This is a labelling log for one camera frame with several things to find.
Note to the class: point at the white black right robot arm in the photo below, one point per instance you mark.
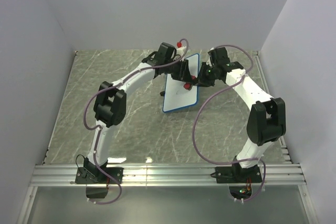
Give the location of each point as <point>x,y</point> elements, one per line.
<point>267,115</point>

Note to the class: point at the blue framed small whiteboard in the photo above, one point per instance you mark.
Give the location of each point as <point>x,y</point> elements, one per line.
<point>176,96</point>

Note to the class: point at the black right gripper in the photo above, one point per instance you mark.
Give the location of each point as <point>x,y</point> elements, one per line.
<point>201,80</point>

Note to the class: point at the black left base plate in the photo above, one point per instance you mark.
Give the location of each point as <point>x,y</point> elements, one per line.
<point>85,177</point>

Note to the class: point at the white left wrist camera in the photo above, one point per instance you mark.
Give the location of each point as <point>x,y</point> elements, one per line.
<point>182,47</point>

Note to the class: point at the red whiteboard eraser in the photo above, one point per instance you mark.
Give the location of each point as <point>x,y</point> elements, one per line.
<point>187,86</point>

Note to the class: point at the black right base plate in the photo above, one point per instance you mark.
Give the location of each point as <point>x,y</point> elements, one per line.
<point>236,175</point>

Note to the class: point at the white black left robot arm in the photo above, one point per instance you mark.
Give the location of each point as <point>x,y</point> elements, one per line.
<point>110,102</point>

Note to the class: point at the aluminium mounting rail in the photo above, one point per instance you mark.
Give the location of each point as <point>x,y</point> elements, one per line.
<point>170,175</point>

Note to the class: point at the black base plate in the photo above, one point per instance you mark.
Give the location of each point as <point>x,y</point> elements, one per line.
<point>236,175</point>
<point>85,177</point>

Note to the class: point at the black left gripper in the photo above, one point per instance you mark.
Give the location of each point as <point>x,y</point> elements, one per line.
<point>184,75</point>

